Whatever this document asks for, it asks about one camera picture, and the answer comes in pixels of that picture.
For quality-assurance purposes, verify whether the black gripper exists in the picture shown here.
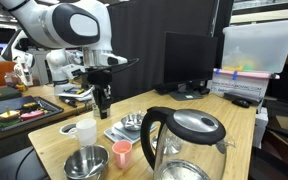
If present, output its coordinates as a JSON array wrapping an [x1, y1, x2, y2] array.
[[85, 68, 114, 120]]

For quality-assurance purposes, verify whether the white digital kitchen scale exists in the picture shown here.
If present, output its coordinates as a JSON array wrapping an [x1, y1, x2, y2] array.
[[103, 120, 158, 145]]

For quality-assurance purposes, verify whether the stack of papers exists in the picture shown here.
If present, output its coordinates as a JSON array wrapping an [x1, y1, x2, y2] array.
[[58, 85, 95, 102]]

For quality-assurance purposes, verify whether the black marker pen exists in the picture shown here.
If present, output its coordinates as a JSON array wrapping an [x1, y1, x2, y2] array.
[[58, 96, 78, 108]]

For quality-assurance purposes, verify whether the small steel bowl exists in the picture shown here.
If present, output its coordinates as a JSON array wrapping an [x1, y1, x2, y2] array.
[[120, 111, 147, 132]]

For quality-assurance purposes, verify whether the white mug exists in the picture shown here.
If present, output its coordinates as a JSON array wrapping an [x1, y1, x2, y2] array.
[[67, 118, 98, 147]]

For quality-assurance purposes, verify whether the black tray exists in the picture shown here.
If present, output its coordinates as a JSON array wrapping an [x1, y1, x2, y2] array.
[[0, 95, 65, 133]]

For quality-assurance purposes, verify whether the pink plastic cup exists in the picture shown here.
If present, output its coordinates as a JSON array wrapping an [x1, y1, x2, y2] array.
[[111, 139, 133, 169]]

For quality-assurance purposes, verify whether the large steel bowl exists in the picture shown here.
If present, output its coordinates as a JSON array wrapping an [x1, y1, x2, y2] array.
[[63, 144, 110, 180]]

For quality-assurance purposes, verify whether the pink toy food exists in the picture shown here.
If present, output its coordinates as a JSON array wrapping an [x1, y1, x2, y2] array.
[[19, 109, 46, 121]]

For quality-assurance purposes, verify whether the dark toy food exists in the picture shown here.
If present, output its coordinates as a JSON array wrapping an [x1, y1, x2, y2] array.
[[21, 101, 41, 113]]

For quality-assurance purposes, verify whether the dark blue notebook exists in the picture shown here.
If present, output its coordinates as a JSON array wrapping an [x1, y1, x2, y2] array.
[[0, 95, 37, 114]]

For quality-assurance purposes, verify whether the snack bag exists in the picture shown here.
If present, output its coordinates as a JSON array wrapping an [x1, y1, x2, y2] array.
[[4, 71, 28, 92]]

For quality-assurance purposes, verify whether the black computer monitor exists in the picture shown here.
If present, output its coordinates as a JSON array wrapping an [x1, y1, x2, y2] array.
[[155, 31, 219, 102]]

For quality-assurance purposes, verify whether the yellow toy sandwich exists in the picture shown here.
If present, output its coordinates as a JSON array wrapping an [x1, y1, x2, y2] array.
[[0, 106, 21, 123]]

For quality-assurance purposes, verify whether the dark green case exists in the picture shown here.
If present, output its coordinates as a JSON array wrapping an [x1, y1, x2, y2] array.
[[0, 86, 23, 103]]

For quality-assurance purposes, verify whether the black computer mouse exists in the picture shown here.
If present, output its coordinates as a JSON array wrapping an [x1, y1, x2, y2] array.
[[232, 98, 251, 109]]

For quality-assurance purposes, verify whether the white printed cardboard box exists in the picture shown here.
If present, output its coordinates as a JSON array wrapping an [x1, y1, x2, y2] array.
[[210, 75, 271, 101]]

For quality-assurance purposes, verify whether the black keyboard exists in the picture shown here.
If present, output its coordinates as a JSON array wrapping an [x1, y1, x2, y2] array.
[[223, 91, 263, 105]]

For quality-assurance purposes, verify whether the pink bin lid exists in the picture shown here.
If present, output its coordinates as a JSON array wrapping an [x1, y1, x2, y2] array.
[[213, 68, 281, 80]]

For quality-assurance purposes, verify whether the small white box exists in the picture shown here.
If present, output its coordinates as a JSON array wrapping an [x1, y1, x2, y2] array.
[[253, 106, 269, 149]]

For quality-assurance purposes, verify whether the clear plastic storage bin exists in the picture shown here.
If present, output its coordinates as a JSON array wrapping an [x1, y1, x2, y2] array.
[[221, 18, 288, 74]]

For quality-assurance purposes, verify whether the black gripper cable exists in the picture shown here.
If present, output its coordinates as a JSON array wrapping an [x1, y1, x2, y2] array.
[[83, 58, 140, 76]]

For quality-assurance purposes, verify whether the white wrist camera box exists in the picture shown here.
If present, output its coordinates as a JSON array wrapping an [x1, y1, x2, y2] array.
[[61, 63, 86, 81]]

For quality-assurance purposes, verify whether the table cable grommet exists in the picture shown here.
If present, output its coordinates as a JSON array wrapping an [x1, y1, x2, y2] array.
[[59, 122, 78, 136]]

